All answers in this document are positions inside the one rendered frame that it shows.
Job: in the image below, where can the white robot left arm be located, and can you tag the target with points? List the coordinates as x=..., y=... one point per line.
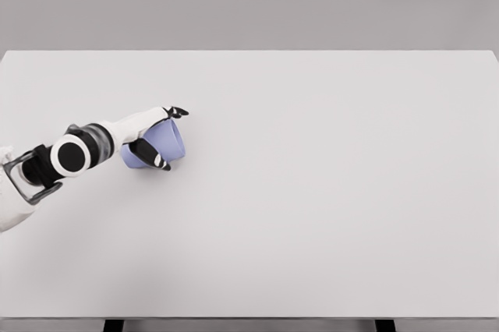
x=66, y=154

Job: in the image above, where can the light purple cup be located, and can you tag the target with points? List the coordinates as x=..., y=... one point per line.
x=168, y=144

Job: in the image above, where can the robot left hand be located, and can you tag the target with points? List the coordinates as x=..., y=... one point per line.
x=145, y=121

